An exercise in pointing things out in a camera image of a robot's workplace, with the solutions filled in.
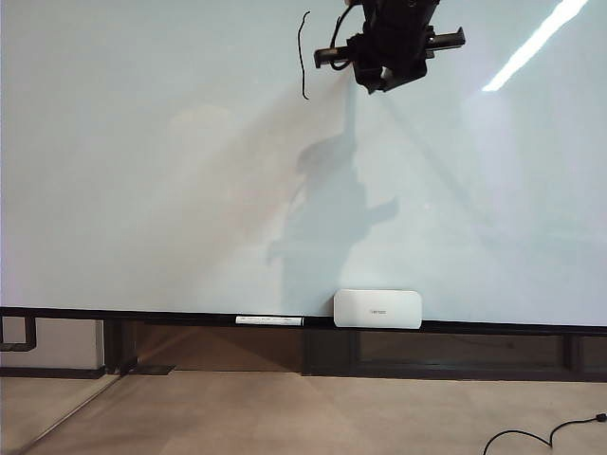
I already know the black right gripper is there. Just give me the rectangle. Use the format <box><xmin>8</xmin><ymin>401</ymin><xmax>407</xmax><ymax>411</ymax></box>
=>
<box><xmin>313</xmin><ymin>13</ymin><xmax>468</xmax><ymax>73</ymax></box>

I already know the white whiteboard eraser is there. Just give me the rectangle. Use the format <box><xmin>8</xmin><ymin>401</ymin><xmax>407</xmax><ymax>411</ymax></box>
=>
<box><xmin>332</xmin><ymin>288</ymin><xmax>423</xmax><ymax>330</ymax></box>

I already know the large white whiteboard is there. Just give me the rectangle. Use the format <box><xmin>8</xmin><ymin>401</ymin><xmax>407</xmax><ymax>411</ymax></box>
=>
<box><xmin>0</xmin><ymin>0</ymin><xmax>607</xmax><ymax>328</ymax></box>

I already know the white marker pen black cap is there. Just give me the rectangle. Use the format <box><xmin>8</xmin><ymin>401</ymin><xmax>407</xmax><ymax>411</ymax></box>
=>
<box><xmin>234</xmin><ymin>315</ymin><xmax>329</xmax><ymax>328</ymax></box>

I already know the dark wood base panel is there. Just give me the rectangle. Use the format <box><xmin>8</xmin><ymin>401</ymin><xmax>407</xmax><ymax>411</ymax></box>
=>
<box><xmin>103</xmin><ymin>320</ymin><xmax>607</xmax><ymax>381</ymax></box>

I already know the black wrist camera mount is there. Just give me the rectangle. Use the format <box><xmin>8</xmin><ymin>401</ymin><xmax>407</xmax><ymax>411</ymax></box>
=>
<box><xmin>353</xmin><ymin>64</ymin><xmax>429</xmax><ymax>96</ymax></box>

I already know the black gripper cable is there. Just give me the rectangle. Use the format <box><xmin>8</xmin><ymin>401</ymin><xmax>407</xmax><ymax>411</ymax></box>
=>
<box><xmin>329</xmin><ymin>2</ymin><xmax>361</xmax><ymax>73</ymax></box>

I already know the black whiteboard tray rail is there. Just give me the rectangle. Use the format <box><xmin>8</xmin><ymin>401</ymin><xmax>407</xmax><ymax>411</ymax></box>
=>
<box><xmin>0</xmin><ymin>306</ymin><xmax>607</xmax><ymax>338</ymax></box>

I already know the black floor cable with plug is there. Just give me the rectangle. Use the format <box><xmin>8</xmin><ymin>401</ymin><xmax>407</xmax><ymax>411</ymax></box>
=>
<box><xmin>482</xmin><ymin>412</ymin><xmax>607</xmax><ymax>455</ymax></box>

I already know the black pipe bracket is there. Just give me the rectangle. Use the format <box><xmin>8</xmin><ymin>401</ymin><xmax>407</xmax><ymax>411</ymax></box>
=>
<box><xmin>0</xmin><ymin>316</ymin><xmax>37</xmax><ymax>353</ymax></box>

